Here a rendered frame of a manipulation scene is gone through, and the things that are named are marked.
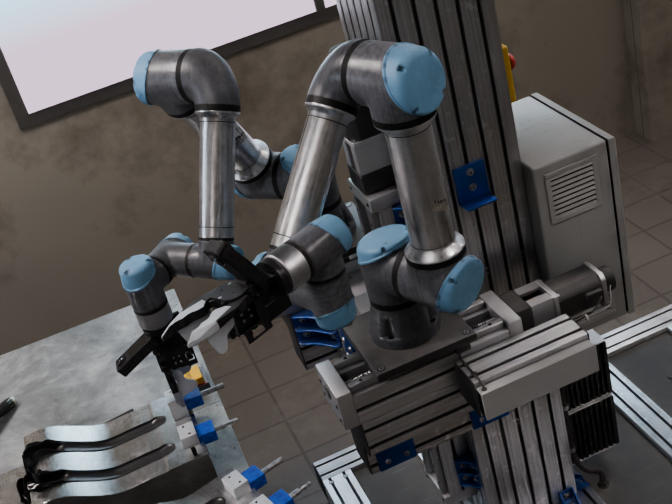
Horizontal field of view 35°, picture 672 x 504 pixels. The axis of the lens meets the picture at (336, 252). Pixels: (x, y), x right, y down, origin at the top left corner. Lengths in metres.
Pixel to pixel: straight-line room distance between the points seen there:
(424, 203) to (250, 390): 2.15
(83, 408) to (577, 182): 1.33
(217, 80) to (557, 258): 0.85
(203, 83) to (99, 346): 1.01
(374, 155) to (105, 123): 2.01
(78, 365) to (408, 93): 1.46
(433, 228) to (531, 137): 0.56
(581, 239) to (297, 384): 1.73
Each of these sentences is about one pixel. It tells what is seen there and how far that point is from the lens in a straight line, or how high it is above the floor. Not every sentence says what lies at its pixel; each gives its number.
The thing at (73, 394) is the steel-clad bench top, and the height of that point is 0.80.
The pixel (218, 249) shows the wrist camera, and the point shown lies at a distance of 1.64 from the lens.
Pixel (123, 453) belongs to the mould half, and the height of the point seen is 0.88.
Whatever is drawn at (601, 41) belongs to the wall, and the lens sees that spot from 4.83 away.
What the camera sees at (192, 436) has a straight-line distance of 2.34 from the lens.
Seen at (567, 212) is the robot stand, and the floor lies 1.10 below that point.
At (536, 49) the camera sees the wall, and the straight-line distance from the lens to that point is 4.67.
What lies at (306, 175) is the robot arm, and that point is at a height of 1.50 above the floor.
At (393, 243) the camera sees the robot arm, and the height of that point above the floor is 1.27.
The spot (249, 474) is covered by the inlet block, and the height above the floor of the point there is 0.87.
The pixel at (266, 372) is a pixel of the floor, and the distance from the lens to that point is 4.02.
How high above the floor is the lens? 2.32
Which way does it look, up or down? 30 degrees down
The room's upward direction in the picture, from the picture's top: 16 degrees counter-clockwise
